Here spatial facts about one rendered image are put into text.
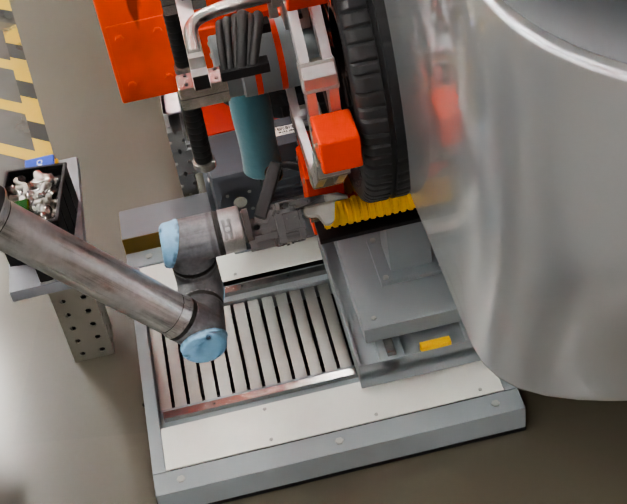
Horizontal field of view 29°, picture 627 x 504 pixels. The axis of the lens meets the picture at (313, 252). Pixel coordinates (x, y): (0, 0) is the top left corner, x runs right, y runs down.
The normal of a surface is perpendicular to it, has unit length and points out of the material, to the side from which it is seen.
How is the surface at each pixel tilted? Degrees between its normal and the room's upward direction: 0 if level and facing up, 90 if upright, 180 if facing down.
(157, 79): 90
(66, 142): 0
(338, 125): 0
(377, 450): 90
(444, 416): 0
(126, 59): 90
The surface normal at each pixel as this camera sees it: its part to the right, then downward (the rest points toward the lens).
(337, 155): 0.19, 0.65
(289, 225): 0.04, -0.05
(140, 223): -0.13, -0.72
